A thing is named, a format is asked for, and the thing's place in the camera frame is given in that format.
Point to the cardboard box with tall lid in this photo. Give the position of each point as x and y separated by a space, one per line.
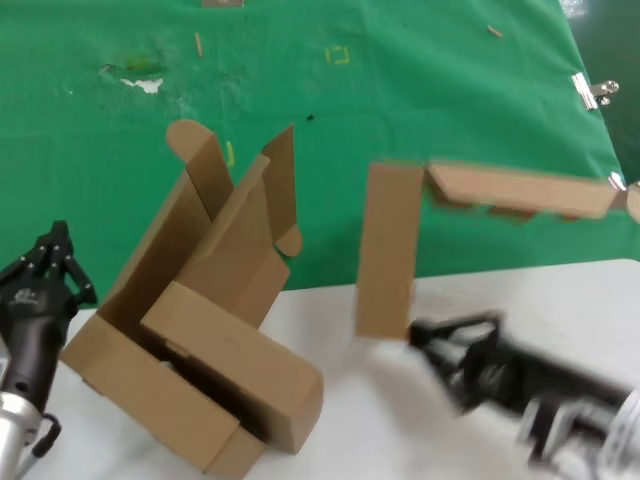
387 250

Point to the large open cardboard box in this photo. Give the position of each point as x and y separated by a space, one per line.
150 400

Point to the wide brown tape piece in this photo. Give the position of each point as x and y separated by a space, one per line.
222 3

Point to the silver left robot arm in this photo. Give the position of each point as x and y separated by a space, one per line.
12 430

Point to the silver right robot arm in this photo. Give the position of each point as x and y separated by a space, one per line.
627 440

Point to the yellow tape strip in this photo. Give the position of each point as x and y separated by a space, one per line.
230 152

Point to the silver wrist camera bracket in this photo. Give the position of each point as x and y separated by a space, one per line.
560 430

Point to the green table cloth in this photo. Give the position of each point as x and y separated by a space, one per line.
450 100

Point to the short brown tape piece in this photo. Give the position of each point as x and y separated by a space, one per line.
495 31

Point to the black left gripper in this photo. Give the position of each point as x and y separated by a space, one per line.
30 330

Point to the yellow square tape mark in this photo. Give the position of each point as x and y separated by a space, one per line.
337 62

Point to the long brown tape strip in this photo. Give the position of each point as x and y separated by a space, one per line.
198 45

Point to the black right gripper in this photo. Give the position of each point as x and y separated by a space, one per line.
540 375

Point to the medium open cardboard box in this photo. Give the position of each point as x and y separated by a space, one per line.
240 360

